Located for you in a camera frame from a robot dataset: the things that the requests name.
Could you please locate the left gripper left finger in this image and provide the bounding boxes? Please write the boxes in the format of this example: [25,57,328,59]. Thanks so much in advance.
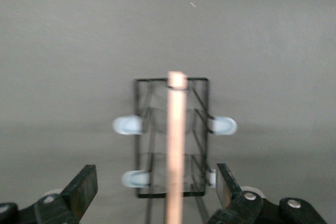
[0,165,98,224]

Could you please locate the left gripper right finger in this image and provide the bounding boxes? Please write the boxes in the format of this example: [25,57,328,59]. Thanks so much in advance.
[204,163,329,224]

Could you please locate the black wire cup holder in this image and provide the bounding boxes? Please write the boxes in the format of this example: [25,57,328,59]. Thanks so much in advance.
[112,70,238,224]

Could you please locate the dark grey table mat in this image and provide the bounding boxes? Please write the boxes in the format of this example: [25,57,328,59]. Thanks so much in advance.
[0,0,336,224]

